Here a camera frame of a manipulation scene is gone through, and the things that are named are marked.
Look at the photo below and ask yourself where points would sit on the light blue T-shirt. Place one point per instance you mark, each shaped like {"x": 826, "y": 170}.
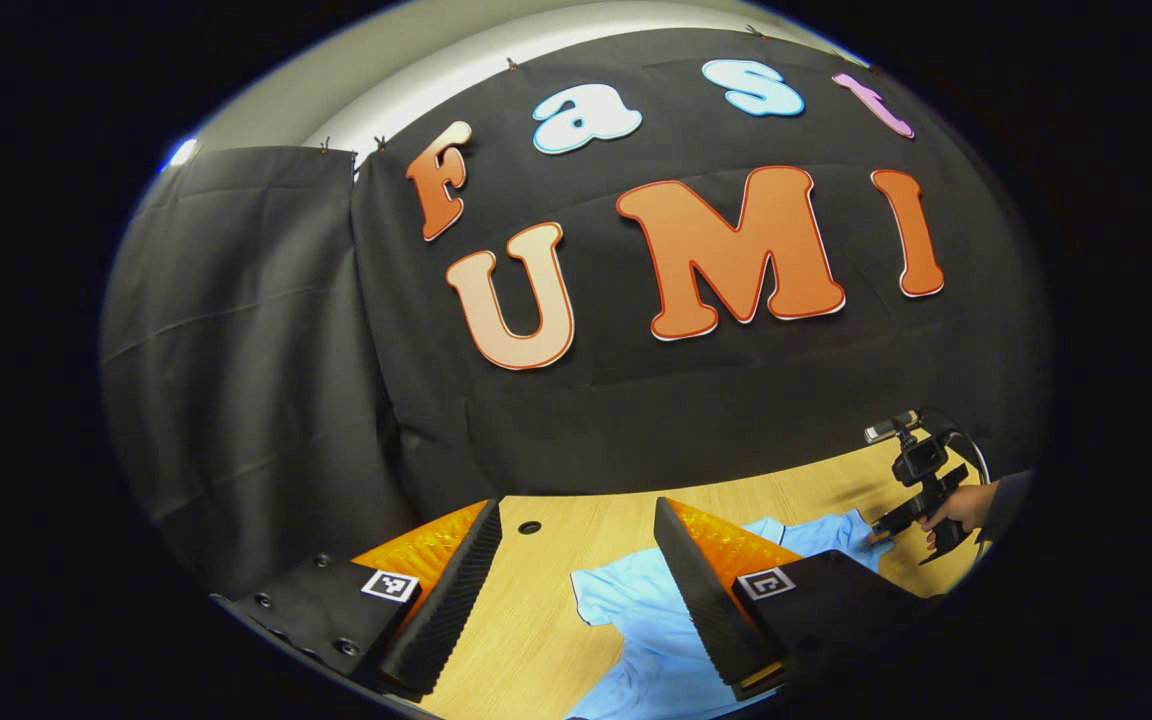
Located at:
{"x": 641, "y": 610}

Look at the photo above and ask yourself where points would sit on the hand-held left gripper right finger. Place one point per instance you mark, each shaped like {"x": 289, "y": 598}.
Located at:
{"x": 706, "y": 610}

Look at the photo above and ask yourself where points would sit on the black backdrop cloth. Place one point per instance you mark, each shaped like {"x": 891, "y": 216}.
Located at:
{"x": 636, "y": 420}

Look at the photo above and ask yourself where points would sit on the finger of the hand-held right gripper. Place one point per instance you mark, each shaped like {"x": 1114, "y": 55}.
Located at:
{"x": 898, "y": 525}

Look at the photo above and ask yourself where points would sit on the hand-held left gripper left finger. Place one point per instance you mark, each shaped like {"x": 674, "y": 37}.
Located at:
{"x": 451, "y": 600}

